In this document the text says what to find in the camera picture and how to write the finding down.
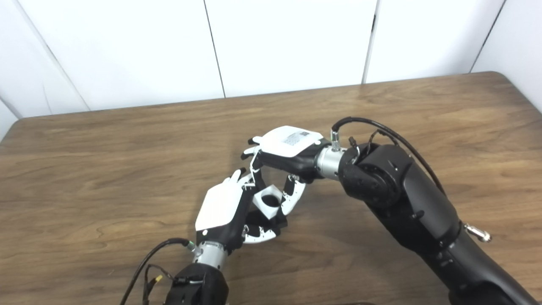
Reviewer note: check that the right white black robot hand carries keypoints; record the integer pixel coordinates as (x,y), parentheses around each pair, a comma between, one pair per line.
(292,146)

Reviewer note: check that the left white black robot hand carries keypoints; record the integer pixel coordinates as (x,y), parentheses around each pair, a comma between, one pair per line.
(220,207)

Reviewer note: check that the black peg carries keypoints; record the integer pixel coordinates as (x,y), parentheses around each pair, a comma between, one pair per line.
(258,222)

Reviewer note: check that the white square piece with hole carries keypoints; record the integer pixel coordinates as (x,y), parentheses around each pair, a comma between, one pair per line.
(262,208)

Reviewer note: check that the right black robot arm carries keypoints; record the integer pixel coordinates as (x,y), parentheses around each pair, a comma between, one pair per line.
(406,203)

